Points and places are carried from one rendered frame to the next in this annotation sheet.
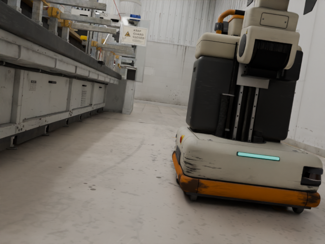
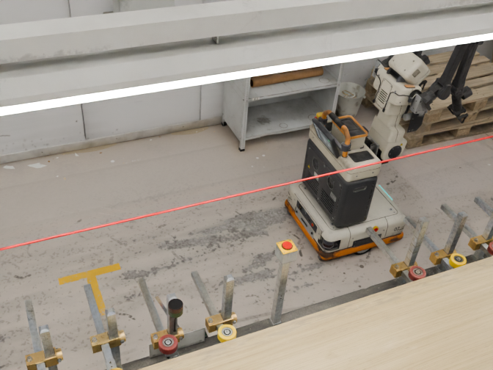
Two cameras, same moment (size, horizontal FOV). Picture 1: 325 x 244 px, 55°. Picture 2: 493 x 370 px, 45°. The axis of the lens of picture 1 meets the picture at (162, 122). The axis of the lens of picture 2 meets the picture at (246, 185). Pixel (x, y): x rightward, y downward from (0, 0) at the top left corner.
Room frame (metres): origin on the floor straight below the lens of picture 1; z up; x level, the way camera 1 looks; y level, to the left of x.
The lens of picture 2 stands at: (3.65, 2.30, 3.01)
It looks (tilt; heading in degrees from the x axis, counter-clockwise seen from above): 39 degrees down; 246
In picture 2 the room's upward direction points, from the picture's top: 5 degrees clockwise
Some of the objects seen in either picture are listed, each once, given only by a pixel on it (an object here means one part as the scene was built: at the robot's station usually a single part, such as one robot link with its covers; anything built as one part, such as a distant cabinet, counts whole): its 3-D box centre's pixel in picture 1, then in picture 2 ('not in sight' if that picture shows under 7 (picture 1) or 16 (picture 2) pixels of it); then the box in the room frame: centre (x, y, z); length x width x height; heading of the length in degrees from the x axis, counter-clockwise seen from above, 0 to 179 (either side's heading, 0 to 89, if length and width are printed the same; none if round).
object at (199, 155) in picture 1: (235, 160); (344, 211); (1.66, -0.42, 0.16); 0.67 x 0.64 x 0.25; 2
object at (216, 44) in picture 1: (242, 81); (343, 167); (1.76, -0.41, 0.59); 0.55 x 0.34 x 0.83; 92
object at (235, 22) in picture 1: (249, 30); (348, 133); (1.78, -0.41, 0.87); 0.23 x 0.15 x 0.11; 92
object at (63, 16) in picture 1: (73, 18); (429, 244); (1.80, 0.58, 0.82); 0.43 x 0.03 x 0.04; 93
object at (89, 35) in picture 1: (90, 29); (279, 291); (2.74, 0.72, 0.93); 0.05 x 0.05 x 0.45; 3
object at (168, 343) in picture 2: not in sight; (168, 349); (3.29, 0.82, 0.85); 0.08 x 0.08 x 0.11
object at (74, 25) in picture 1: (82, 27); (390, 256); (2.05, 0.59, 0.82); 0.43 x 0.03 x 0.04; 93
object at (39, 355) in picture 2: not in sight; (44, 359); (3.78, 0.78, 0.95); 0.14 x 0.06 x 0.05; 3
